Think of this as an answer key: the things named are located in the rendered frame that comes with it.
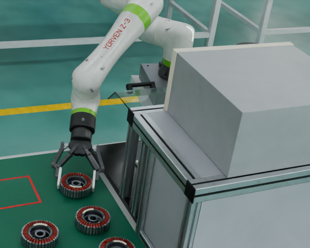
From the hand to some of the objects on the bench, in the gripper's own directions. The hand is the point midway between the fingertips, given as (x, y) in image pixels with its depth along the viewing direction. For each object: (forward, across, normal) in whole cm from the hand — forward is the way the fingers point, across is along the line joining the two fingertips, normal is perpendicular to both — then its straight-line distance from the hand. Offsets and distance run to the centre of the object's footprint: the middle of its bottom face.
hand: (76, 183), depth 211 cm
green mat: (+26, +9, +12) cm, 30 cm away
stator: (+1, 0, -2) cm, 2 cm away
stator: (+17, -7, +7) cm, 20 cm away
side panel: (+29, -27, +14) cm, 42 cm away
